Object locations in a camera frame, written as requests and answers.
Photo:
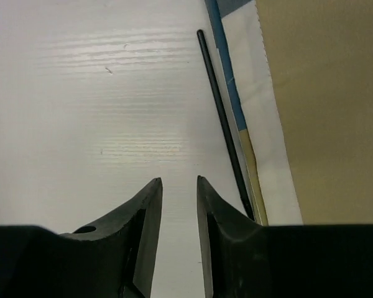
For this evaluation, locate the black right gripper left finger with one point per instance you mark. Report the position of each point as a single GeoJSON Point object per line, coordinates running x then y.
{"type": "Point", "coordinates": [112, 256]}

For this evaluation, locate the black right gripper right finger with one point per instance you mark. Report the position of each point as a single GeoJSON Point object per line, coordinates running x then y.
{"type": "Point", "coordinates": [241, 258]}

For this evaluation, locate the black pen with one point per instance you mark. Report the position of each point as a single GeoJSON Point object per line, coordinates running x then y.
{"type": "Point", "coordinates": [240, 182]}

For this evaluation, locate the blue and tan cloth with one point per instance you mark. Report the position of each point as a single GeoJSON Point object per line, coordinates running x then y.
{"type": "Point", "coordinates": [299, 77]}

